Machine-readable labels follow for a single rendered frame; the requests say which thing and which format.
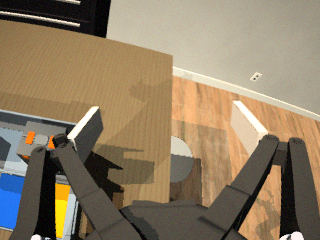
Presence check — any dark grey tool case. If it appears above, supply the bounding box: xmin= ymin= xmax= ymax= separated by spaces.
xmin=16 ymin=121 xmax=68 ymax=165

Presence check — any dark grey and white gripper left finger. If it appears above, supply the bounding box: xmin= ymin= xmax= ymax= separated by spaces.
xmin=8 ymin=107 xmax=142 ymax=240

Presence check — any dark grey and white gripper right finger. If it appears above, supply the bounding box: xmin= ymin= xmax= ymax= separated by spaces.
xmin=181 ymin=101 xmax=320 ymax=240

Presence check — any grey shelf rack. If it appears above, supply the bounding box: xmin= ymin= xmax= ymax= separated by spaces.
xmin=0 ymin=109 xmax=79 ymax=240

